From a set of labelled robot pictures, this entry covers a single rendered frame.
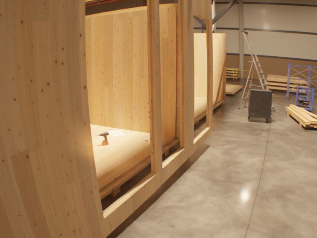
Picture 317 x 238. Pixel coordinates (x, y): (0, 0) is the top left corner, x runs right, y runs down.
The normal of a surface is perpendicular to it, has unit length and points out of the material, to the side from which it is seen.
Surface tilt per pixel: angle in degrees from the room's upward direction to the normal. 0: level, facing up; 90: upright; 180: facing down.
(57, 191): 90
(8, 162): 90
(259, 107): 90
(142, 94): 90
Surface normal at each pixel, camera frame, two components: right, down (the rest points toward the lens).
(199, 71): -0.44, 0.21
